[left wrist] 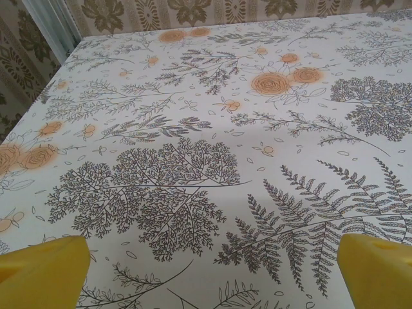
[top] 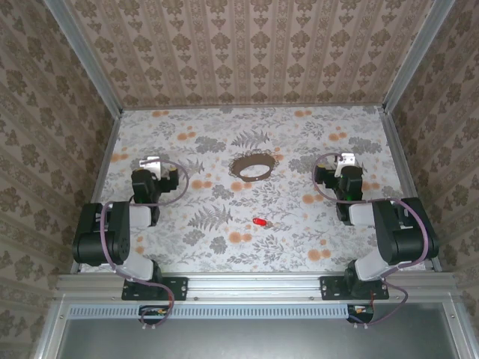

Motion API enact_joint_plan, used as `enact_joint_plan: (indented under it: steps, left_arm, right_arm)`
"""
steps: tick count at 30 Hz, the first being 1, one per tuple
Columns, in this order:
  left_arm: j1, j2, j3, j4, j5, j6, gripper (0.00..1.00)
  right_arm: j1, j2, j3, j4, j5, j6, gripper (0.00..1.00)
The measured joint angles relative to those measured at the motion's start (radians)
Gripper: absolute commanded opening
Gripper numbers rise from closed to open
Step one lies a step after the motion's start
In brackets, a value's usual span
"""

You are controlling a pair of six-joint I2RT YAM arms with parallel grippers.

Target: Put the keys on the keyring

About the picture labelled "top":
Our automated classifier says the aluminium mounting rail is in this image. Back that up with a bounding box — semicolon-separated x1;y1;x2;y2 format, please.
55;271;460;301

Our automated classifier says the grey metal panel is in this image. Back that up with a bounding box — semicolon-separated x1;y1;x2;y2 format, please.
55;316;462;359

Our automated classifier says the aluminium frame post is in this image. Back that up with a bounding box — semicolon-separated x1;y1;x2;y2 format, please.
43;0;124;115
382;0;457;114

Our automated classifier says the floral table cover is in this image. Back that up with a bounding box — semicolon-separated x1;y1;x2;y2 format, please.
80;105;427;274

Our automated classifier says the brown lace wristlet keyring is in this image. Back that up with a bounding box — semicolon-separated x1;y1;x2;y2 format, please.
228;148;286;183

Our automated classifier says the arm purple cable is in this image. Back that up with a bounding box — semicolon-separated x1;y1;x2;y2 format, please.
99;159;191;331
311;152;432;328

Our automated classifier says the aluminium side rail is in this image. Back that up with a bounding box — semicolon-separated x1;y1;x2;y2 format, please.
70;111;123;274
376;105;443;272

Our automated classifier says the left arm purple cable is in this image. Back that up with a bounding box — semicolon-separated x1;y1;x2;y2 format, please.
99;159;191;331

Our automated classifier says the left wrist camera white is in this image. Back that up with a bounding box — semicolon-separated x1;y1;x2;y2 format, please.
138;156;162;177

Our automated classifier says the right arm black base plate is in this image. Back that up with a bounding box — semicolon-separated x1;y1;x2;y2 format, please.
320;275;390;301

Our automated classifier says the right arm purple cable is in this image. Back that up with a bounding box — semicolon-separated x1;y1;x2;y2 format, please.
311;152;432;328

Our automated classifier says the grey slotted cable duct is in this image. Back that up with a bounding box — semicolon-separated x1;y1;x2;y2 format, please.
68;303;376;320

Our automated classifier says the red-capped key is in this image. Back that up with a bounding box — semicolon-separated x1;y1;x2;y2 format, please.
251;217;284;230

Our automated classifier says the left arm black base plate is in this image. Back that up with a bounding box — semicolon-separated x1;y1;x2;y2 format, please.
121;275;189;301

